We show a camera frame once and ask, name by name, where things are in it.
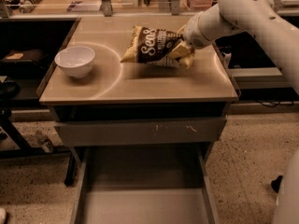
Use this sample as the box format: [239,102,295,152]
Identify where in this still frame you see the open grey middle drawer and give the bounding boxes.
[69,145,221,224]

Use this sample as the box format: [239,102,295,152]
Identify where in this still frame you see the black table leg frame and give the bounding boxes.
[0,108,76,187]

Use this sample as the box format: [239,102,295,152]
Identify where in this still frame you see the black bag on shelf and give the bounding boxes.
[0,49,48,66]

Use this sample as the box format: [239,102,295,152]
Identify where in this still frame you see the white ceramic bowl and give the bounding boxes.
[54,46,95,78]

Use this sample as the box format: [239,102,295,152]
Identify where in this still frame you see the black headphones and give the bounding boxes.
[0,81,20,99]

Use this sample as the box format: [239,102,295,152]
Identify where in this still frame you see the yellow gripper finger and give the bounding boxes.
[178,50,195,68]
[167,37,193,59]

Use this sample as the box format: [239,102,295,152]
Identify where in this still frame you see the closed grey top drawer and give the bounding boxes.
[54,117,226,147]

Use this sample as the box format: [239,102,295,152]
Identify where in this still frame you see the brown sea salt chip bag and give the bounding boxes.
[121,26,182,67]

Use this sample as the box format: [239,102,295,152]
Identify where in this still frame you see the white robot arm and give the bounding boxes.
[181,0,299,224]

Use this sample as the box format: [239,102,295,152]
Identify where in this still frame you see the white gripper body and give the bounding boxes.
[183,11,217,49]

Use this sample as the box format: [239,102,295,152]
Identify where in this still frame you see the black chair caster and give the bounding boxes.
[271,175,283,193]

